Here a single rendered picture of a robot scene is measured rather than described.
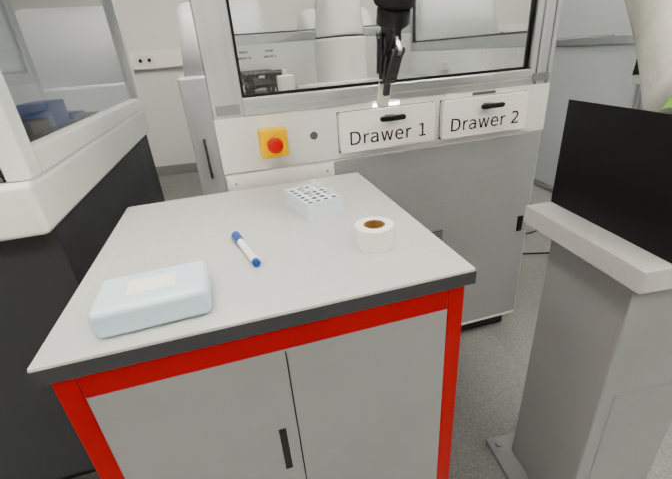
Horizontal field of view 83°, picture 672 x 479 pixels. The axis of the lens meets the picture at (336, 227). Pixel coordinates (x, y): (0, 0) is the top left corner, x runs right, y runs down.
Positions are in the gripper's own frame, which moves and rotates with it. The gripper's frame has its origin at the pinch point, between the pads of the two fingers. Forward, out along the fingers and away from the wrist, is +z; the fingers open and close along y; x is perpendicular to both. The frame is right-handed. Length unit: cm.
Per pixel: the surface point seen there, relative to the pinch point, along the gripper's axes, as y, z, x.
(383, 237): 47, 2, -18
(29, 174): 18, -1, -77
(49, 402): 33, 55, -96
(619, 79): -75, 45, 180
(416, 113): -1.9, 8.0, 11.6
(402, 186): 4.0, 29.2, 8.0
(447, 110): -1.8, 8.3, 21.5
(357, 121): -1.7, 8.2, -6.2
